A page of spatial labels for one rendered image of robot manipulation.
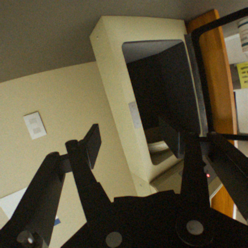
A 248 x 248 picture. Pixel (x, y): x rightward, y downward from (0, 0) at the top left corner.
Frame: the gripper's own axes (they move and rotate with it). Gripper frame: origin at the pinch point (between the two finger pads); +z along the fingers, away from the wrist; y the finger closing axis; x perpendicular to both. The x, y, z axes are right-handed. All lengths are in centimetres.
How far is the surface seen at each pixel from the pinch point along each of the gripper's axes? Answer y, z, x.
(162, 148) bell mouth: 10.9, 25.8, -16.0
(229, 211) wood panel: 46, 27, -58
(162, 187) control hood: 7.8, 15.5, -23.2
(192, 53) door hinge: 26.4, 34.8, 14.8
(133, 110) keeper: 2.0, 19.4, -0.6
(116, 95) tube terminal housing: -1.9, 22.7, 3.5
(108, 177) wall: -15, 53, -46
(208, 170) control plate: 25.5, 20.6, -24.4
